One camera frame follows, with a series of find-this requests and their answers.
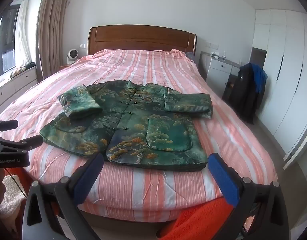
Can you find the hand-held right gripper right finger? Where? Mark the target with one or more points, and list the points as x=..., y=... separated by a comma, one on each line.
x=224, y=180

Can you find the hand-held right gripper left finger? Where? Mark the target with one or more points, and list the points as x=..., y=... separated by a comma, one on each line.
x=89, y=173

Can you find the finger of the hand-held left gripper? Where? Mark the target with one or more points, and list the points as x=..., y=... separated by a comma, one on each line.
x=6, y=125
x=31, y=142

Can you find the green patterned jacket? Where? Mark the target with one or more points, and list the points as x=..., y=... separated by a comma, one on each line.
x=133, y=130

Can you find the white window seat cabinet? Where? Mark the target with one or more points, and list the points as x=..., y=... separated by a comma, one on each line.
x=16, y=87

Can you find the white fuzzy cloth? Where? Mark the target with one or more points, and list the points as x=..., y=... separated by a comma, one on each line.
x=11, y=195

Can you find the orange fuzzy cloth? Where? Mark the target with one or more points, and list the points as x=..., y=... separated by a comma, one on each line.
x=201, y=220

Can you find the patterned cushion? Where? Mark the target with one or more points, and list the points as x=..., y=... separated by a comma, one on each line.
x=18, y=71

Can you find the wooden nightstand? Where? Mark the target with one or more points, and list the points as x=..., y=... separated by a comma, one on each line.
x=65, y=66

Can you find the window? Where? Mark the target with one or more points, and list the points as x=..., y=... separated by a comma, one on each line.
x=7, y=40

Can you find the black jacket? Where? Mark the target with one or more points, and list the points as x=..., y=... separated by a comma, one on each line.
x=243, y=95

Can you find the white sheer curtain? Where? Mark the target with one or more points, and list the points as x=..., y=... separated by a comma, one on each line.
x=23, y=35

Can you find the small white fan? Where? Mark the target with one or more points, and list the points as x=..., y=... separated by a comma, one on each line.
x=72, y=55

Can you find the beige curtain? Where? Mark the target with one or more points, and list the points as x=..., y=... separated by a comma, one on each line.
x=52, y=35

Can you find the blue garment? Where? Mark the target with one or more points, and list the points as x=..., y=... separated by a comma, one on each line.
x=261, y=77

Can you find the white dresser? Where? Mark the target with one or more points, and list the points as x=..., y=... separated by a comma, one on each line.
x=218, y=70

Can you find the clear bottle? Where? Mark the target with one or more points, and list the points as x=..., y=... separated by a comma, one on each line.
x=224, y=56

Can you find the tissue box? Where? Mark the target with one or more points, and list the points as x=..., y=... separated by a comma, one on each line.
x=215, y=55

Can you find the bed with pink striped sheet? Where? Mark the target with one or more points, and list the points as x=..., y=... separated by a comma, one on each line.
x=156, y=65

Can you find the grey pillow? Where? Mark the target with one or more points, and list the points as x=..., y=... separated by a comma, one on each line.
x=191, y=56

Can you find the white wardrobe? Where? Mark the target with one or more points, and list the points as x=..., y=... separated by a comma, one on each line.
x=288, y=67

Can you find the wooden headboard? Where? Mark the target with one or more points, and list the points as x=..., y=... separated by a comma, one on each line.
x=141, y=40

